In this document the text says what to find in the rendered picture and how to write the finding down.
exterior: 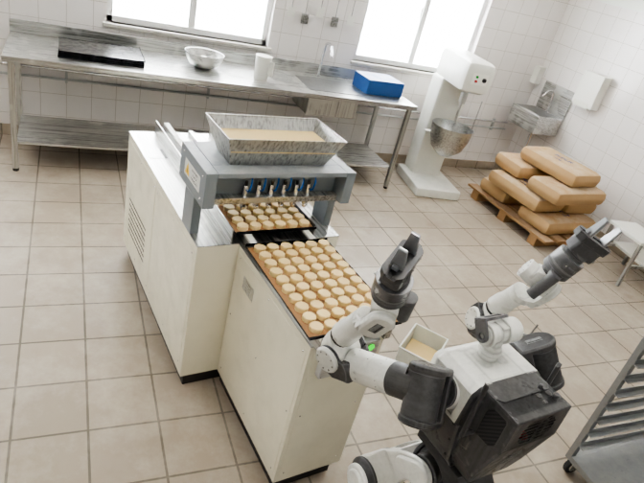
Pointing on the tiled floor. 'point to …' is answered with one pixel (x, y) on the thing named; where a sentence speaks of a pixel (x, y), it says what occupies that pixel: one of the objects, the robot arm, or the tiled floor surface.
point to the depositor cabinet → (183, 258)
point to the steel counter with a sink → (311, 94)
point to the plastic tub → (420, 345)
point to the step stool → (630, 245)
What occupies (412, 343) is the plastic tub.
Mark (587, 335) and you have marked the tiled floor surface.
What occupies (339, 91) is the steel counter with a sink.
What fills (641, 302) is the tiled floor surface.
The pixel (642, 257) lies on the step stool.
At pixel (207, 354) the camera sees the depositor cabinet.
